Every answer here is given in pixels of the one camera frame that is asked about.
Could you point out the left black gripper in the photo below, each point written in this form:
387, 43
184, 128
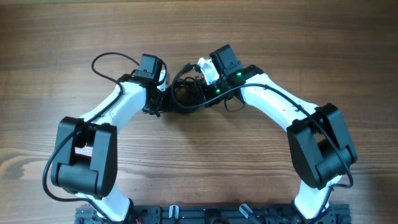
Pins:
167, 106

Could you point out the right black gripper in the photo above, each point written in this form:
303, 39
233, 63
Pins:
208, 98

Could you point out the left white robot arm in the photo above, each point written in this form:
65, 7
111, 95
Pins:
85, 160

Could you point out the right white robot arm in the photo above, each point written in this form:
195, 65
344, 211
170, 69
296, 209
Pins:
321, 147

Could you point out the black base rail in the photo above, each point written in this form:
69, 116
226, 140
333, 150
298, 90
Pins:
214, 214

